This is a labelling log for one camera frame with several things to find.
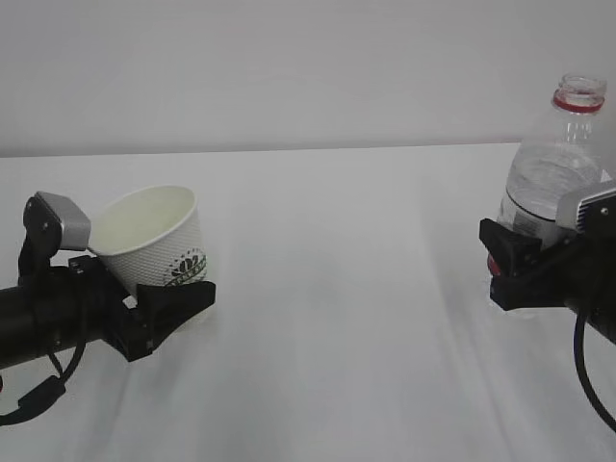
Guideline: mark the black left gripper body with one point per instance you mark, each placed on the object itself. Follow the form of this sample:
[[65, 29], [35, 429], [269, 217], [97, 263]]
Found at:
[[129, 331]]

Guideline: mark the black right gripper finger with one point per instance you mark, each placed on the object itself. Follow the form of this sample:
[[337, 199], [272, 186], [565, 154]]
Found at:
[[508, 251]]

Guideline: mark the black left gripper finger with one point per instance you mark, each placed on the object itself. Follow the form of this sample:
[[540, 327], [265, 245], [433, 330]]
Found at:
[[167, 308]]

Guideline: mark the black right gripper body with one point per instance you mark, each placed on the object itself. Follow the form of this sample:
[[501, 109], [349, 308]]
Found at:
[[564, 275]]

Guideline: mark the white paper cup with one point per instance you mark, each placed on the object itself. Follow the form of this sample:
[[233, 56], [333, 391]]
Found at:
[[151, 237]]

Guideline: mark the clear plastic water bottle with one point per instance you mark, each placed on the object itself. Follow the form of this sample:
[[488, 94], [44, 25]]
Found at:
[[558, 156]]

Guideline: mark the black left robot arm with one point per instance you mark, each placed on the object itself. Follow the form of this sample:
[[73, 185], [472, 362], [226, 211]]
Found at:
[[40, 316]]

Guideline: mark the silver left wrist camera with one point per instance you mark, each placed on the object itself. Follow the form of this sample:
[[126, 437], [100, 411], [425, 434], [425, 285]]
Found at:
[[54, 222]]

